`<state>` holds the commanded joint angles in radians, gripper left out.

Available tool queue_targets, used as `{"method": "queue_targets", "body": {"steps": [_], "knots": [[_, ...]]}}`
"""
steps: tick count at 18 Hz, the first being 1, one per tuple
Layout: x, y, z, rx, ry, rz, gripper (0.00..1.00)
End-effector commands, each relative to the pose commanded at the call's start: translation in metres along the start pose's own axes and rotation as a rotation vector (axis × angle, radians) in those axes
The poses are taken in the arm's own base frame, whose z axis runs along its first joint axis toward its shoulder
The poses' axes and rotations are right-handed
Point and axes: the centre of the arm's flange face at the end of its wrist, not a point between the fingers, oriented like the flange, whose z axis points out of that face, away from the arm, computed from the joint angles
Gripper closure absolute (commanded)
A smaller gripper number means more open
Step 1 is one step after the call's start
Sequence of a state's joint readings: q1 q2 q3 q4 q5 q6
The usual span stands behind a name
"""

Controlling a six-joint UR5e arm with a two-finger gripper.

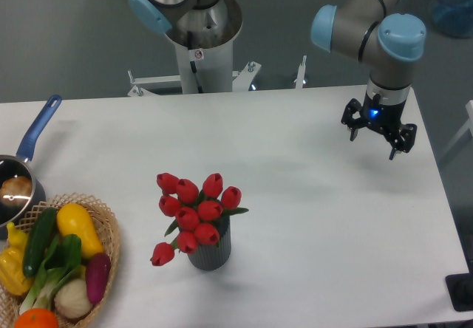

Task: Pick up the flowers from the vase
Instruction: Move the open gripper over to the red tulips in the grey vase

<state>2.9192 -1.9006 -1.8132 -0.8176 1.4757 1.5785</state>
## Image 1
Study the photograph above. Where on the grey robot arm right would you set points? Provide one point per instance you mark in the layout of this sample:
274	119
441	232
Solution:
390	44

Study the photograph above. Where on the green cucumber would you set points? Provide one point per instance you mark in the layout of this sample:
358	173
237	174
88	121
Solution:
42	230

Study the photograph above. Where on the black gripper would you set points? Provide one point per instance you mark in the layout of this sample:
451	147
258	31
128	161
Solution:
381	118

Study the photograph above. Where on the orange fruit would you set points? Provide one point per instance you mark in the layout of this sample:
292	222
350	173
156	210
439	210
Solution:
37	318

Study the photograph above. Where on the yellow squash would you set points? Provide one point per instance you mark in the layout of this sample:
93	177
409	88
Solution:
73	218

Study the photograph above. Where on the blue translucent container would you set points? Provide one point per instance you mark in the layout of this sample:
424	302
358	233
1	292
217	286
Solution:
452	17

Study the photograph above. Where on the green bok choy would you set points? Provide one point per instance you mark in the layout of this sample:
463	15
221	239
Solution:
62	260

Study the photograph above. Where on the blue handled saucepan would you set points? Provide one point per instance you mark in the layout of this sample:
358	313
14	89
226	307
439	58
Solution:
19	165

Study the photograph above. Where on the black device at edge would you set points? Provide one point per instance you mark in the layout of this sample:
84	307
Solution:
460	291

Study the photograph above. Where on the yellow bell pepper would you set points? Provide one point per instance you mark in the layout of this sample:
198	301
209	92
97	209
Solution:
12	277

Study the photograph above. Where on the bread roll in pan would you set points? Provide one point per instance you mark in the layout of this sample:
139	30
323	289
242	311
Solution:
16	188

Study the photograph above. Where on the woven wicker basket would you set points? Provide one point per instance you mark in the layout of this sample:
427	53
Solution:
107	229

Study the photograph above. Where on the grey ribbed vase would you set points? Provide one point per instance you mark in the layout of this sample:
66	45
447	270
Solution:
211	257

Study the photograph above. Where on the purple eggplant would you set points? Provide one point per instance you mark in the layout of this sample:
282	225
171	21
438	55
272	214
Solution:
97	273

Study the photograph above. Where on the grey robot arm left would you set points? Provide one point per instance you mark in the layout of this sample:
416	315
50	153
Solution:
191	24

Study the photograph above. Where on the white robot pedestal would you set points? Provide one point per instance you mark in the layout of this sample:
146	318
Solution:
201	71

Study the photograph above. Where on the white garlic bulb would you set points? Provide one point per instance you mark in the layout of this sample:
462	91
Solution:
71	300

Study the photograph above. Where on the red tulip bouquet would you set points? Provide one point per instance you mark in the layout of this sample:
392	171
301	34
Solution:
196	213

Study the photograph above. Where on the white frame at right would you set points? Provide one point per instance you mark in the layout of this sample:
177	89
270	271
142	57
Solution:
459	141

